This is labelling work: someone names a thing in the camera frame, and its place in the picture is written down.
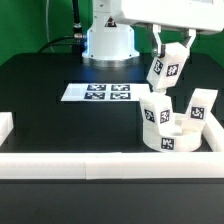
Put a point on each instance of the white left fence bar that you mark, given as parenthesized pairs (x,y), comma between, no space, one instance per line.
(6,125)

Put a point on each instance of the white front fence bar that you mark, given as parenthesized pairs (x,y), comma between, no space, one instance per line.
(121,166)

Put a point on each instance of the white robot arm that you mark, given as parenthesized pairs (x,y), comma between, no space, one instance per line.
(110,39)

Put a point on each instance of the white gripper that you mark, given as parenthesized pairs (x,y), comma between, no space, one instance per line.
(205,16)

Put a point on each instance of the white right fence bar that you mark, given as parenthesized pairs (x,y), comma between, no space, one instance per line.
(213,132)

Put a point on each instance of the white fence bar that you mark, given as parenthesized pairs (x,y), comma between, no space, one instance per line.
(121,166)
(213,132)
(6,125)

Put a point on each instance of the white marker sheet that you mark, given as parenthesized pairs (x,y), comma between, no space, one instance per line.
(104,92)

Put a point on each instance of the white round stool seat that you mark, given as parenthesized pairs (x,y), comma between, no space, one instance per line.
(175,139)

